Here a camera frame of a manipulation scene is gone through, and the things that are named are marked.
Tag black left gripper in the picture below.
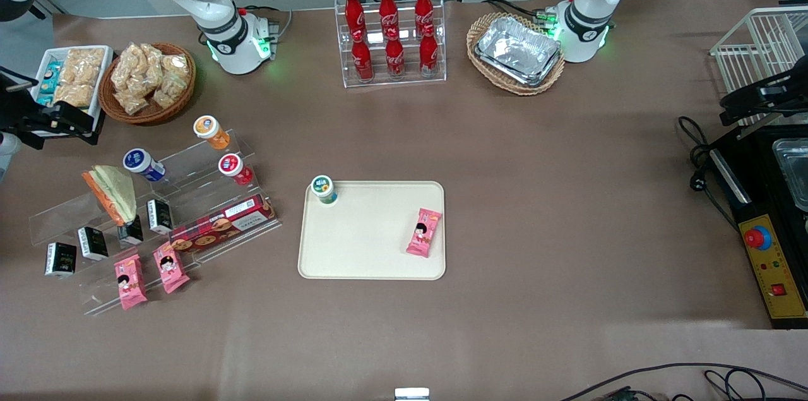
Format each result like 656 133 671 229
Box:
721 71 808 126

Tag beige plastic serving tray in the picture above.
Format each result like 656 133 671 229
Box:
298 181 446 280

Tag small black drink carton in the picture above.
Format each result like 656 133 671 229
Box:
44 242 78 278
117 218 145 246
77 227 109 261
147 199 174 235

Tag metal tray in machine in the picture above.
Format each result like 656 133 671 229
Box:
771 138 808 212

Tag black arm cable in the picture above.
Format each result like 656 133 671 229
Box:
0 66 35 92

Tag light wicker basket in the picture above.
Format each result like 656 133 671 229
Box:
466 12 566 96

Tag brown wicker snack basket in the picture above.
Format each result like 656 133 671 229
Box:
98 42 196 125

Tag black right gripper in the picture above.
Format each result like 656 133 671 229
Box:
0 90 100 149

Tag clear acrylic bottle rack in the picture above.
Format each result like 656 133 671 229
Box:
335 0 447 88

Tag blue capped small bottle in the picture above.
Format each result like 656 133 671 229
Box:
123 148 167 183

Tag grey base cable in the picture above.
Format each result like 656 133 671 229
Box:
243 5 293 39

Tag black base cable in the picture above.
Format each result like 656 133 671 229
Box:
483 0 550 18

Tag red capped small bottle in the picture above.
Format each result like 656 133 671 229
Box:
218 153 254 186

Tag black power cable with plug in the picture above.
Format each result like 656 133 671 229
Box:
677 116 739 231

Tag orange capped small bottle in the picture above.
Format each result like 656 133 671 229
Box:
193 116 231 150

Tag green capped small bottle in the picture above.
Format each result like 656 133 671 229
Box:
311 175 338 205

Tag red plaid cookie box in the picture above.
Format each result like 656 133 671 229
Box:
169 194 277 254

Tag black sealing machine yellow panel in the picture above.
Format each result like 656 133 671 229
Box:
707 123 808 330

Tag white rectangular snack tray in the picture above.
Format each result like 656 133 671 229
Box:
30 45 114 136

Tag white wire basket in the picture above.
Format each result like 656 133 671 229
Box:
710 6 808 130

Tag aluminium foil tray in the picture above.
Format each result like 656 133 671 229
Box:
475 41 562 87
480 16 561 78

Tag pink cartoon snack pack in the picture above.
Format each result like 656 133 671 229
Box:
406 208 443 258
153 241 190 294
114 254 148 311

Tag long black cable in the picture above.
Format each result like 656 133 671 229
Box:
559 363 808 401

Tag clear acrylic stepped display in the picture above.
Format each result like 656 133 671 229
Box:
28 129 283 316

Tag plastic triangle sandwich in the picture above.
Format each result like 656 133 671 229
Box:
82 165 138 227

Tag looped black cable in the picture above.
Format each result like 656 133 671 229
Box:
704 368 761 401

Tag clear bag of crisps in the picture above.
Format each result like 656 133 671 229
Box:
114 88 149 116
54 82 95 108
112 46 143 89
140 44 166 87
153 76 189 109
63 47 107 84
162 54 190 81

